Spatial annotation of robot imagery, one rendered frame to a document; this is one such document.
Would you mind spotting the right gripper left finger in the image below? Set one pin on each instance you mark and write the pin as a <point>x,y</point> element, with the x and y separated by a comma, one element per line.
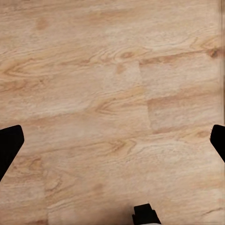
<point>11,140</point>

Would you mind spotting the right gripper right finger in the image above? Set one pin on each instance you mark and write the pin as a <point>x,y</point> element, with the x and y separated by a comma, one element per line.
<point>217,139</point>

